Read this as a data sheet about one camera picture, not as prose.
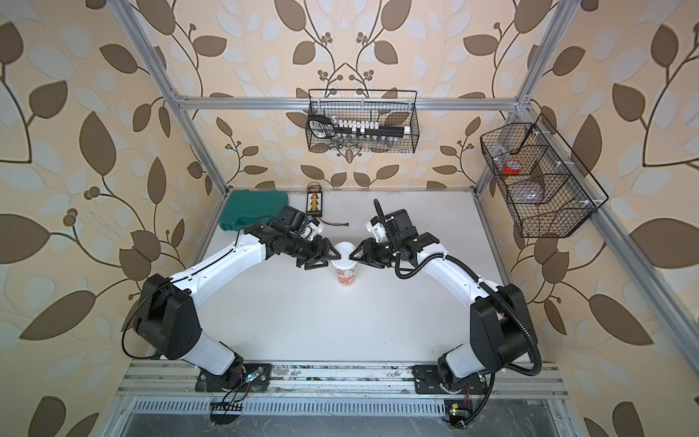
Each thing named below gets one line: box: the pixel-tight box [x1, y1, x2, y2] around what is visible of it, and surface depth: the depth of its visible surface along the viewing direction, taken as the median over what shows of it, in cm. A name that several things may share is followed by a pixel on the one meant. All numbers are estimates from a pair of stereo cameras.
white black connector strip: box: [333, 120, 411, 139], surface depth 83 cm
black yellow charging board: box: [305, 191, 324, 218], surface depth 118 cm
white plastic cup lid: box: [330, 241, 358, 271], surface depth 82 cm
